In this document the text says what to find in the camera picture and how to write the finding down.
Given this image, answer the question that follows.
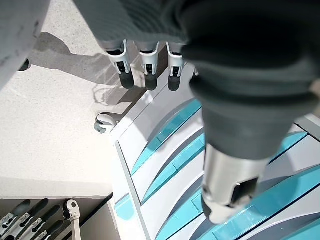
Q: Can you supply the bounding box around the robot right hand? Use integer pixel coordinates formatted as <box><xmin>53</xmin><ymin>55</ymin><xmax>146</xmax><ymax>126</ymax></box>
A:
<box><xmin>0</xmin><ymin>198</ymin><xmax>65</xmax><ymax>240</ymax></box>

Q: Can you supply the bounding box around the white metal rack frame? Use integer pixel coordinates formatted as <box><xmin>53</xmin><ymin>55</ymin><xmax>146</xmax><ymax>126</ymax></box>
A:
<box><xmin>69</xmin><ymin>216</ymin><xmax>82</xmax><ymax>240</ymax></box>

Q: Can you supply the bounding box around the white drawer with blue front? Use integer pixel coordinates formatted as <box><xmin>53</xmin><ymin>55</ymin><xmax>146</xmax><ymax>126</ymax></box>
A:
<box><xmin>131</xmin><ymin>96</ymin><xmax>205</xmax><ymax>177</ymax></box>
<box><xmin>294</xmin><ymin>217</ymin><xmax>320</xmax><ymax>240</ymax></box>
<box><xmin>199</xmin><ymin>162</ymin><xmax>320</xmax><ymax>240</ymax></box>
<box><xmin>141</xmin><ymin>131</ymin><xmax>208</xmax><ymax>205</ymax></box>
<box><xmin>157</xmin><ymin>129</ymin><xmax>310</xmax><ymax>240</ymax></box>

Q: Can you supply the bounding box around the silver robot left leg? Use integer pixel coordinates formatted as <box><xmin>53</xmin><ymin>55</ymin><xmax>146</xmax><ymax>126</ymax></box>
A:
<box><xmin>0</xmin><ymin>0</ymin><xmax>42</xmax><ymax>88</ymax></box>

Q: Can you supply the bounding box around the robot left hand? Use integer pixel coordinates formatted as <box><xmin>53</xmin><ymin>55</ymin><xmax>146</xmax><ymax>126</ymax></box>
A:
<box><xmin>86</xmin><ymin>0</ymin><xmax>320</xmax><ymax>224</ymax></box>

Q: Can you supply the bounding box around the white medical cart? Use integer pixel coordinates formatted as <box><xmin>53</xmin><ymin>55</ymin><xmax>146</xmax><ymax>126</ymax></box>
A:
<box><xmin>112</xmin><ymin>62</ymin><xmax>320</xmax><ymax>240</ymax></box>

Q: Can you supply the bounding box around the medical cart caster wheel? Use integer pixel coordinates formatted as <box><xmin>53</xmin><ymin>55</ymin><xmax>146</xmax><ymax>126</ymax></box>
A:
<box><xmin>93</xmin><ymin>112</ymin><xmax>119</xmax><ymax>135</ymax></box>

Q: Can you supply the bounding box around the white rack caster wheel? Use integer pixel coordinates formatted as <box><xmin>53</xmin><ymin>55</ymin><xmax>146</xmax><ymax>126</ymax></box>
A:
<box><xmin>63</xmin><ymin>198</ymin><xmax>81</xmax><ymax>221</ymax></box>

